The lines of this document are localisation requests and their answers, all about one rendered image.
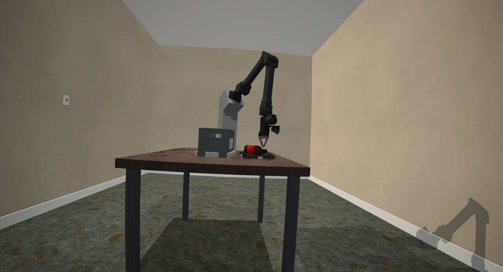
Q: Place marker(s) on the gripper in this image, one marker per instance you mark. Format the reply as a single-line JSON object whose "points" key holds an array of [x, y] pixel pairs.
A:
{"points": [[263, 135]]}

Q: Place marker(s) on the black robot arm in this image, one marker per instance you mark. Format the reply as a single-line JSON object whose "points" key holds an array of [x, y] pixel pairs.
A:
{"points": [[271, 62]]}

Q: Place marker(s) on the brown glass bottle with red label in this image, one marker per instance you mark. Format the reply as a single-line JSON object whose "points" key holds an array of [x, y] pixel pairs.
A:
{"points": [[254, 149]]}

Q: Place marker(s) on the dark grey divided crate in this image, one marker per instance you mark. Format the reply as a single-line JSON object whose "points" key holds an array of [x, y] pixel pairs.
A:
{"points": [[207, 141]]}

